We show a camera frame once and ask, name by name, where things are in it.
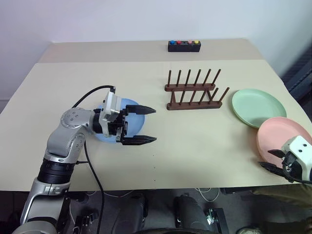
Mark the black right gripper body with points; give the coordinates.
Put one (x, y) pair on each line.
(294, 168)

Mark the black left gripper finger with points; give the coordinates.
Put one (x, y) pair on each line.
(140, 140)
(141, 110)

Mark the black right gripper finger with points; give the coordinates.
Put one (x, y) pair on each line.
(276, 153)
(271, 168)

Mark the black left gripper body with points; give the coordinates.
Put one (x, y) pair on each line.
(120, 126)

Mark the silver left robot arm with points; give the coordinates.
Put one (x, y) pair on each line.
(61, 139)

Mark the wooden dish rack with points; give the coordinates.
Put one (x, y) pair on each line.
(195, 105)

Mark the blue plate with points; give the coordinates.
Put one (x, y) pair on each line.
(137, 124)

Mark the pink plate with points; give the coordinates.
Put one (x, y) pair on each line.
(273, 136)

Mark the olive trouser leg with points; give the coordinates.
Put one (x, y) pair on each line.
(282, 195)

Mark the green plate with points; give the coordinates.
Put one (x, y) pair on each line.
(258, 107)

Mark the grey shoe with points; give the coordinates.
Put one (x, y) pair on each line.
(249, 230)

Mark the black button box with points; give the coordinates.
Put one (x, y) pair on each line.
(184, 48)

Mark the large dark rounded shape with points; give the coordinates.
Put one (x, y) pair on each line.
(191, 212)

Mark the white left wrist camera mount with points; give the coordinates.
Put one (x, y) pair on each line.
(109, 107)

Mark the black floor bracket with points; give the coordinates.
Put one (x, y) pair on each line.
(218, 219)

